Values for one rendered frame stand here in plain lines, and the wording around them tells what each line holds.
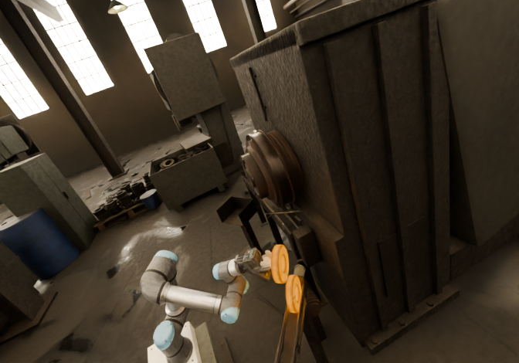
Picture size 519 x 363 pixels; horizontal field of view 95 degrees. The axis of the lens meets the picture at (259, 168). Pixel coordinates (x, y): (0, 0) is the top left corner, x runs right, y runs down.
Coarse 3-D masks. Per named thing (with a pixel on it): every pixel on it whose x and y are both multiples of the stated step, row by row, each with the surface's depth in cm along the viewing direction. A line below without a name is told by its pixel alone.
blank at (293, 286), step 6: (288, 276) 111; (294, 276) 110; (288, 282) 108; (294, 282) 109; (288, 288) 105; (294, 288) 107; (300, 288) 116; (288, 294) 104; (294, 294) 106; (300, 294) 114; (288, 300) 104; (294, 300) 105; (288, 306) 104; (294, 306) 103; (294, 312) 105
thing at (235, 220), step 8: (232, 200) 213; (240, 200) 206; (248, 200) 200; (224, 208) 205; (232, 208) 213; (240, 208) 213; (248, 208) 190; (256, 208) 198; (224, 216) 205; (232, 216) 206; (240, 216) 183; (248, 216) 190; (232, 224) 194; (240, 224) 190; (248, 224) 202; (248, 232) 202; (248, 240) 209; (256, 240) 211
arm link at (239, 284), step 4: (236, 276) 115; (240, 276) 117; (232, 280) 114; (236, 280) 114; (240, 280) 116; (244, 280) 118; (232, 284) 114; (236, 284) 114; (240, 284) 114; (244, 284) 117; (248, 284) 119; (228, 288) 114; (232, 288) 112; (236, 288) 112; (240, 288) 113; (244, 288) 117; (248, 288) 118; (240, 292) 112; (244, 292) 117
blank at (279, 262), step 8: (280, 248) 101; (272, 256) 98; (280, 256) 100; (272, 264) 97; (280, 264) 98; (288, 264) 108; (272, 272) 96; (280, 272) 97; (288, 272) 107; (280, 280) 97
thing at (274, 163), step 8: (248, 136) 135; (256, 136) 129; (264, 136) 126; (256, 144) 124; (264, 144) 122; (264, 152) 118; (272, 152) 120; (272, 160) 118; (280, 160) 119; (272, 168) 117; (280, 168) 118; (280, 176) 119; (280, 184) 120; (288, 184) 121; (280, 192) 120; (288, 192) 124; (280, 200) 129; (288, 200) 129; (280, 208) 138
